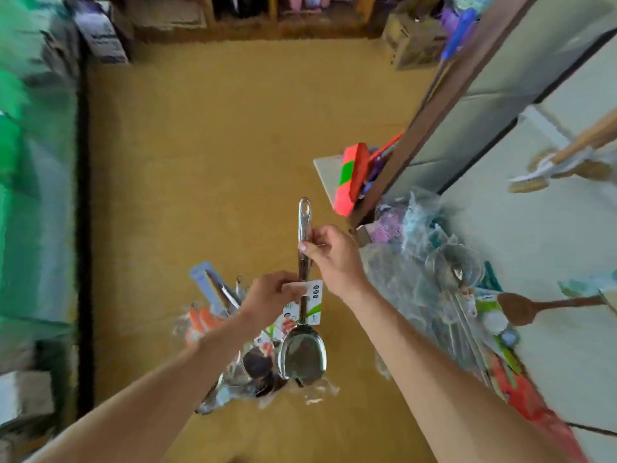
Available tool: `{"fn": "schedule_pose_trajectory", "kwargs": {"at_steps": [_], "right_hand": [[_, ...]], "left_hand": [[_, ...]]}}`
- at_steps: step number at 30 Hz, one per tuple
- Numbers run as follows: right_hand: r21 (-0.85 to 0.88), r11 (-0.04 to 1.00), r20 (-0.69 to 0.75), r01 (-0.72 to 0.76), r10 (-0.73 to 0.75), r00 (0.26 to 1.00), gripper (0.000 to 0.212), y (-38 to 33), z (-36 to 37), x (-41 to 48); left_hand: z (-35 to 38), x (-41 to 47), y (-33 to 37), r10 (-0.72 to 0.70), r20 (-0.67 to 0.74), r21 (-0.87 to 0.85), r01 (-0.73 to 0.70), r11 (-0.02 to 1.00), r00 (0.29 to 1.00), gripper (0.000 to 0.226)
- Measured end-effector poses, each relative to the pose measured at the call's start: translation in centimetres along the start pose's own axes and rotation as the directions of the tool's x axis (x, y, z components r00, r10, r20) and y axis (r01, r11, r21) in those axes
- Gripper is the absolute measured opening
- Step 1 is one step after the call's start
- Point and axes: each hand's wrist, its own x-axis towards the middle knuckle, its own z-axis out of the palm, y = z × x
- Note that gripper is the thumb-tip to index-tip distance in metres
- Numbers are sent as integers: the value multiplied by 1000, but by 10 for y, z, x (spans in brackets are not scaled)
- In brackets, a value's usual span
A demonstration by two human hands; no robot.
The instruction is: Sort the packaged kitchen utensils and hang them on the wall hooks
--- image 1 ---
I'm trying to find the person's left hand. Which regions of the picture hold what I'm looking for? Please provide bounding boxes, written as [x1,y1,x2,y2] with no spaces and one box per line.
[234,271,302,332]

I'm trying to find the person's right hand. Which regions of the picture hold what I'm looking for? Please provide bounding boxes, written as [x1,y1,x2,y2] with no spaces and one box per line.
[297,224,372,305]

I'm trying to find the blue card utensil packet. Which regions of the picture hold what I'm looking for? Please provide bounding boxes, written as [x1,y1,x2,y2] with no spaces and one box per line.
[189,262,233,316]

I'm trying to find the steel spatula with white tag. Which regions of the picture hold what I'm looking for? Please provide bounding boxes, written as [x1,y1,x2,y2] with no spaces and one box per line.
[278,197,329,386]

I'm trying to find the pile of packaged utensils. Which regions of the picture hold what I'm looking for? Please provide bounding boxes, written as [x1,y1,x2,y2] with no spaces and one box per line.
[174,263,341,415]

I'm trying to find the person's left forearm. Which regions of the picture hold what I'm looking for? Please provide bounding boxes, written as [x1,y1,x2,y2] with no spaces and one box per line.
[29,318,266,463]

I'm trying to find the person's right forearm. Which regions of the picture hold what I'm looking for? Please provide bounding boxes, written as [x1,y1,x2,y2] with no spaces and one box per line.
[347,284,570,463]

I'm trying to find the pile of plastic wrapped utensils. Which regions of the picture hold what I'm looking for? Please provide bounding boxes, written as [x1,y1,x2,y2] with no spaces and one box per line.
[359,188,497,382]

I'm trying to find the pink green broom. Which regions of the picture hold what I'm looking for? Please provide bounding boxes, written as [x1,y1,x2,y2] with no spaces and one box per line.
[332,141,372,218]
[347,0,541,230]

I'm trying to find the white flat board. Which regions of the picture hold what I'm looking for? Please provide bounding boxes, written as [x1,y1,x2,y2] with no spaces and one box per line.
[313,154,348,206]

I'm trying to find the large steel strainer ladle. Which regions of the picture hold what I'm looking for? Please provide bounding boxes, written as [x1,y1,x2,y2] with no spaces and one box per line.
[429,244,493,377]

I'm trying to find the dark wooden spatula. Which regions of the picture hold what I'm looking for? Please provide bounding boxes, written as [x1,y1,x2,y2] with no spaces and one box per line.
[496,292,609,327]

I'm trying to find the small brown cardboard box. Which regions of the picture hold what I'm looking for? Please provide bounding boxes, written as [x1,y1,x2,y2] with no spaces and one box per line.
[384,9,449,71]

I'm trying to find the red plastic wrapped packets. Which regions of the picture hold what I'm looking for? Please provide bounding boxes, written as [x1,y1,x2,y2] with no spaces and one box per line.
[487,347,589,463]

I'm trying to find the wooden brushes hanging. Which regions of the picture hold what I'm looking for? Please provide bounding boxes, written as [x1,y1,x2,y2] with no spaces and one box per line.
[508,111,617,195]

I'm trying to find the wooden bookshelf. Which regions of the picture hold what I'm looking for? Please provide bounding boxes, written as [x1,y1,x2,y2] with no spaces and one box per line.
[67,0,425,44]

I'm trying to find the white printed carton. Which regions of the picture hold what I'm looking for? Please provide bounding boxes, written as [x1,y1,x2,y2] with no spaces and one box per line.
[0,371,56,427]

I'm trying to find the stack of plastic basins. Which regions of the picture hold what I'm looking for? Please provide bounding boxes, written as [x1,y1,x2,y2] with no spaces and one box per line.
[438,0,503,62]

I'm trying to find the white blue printed box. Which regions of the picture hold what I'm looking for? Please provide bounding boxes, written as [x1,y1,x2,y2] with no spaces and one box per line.
[72,0,131,64]

